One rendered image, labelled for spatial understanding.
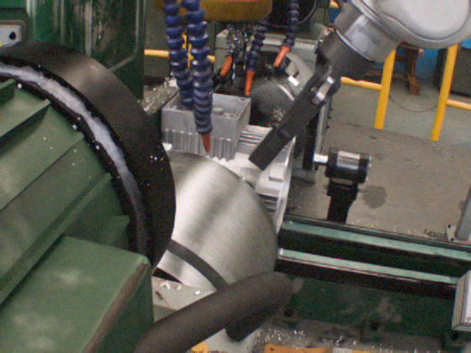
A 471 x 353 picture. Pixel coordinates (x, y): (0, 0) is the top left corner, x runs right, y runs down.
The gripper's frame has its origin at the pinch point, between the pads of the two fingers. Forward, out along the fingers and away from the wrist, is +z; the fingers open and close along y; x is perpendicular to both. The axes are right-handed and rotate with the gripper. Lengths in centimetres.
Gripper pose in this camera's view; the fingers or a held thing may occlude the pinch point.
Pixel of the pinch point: (269, 147)
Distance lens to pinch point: 74.5
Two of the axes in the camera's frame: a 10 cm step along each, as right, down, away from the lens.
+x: 8.0, 5.9, 0.9
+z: -5.5, 6.7, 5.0
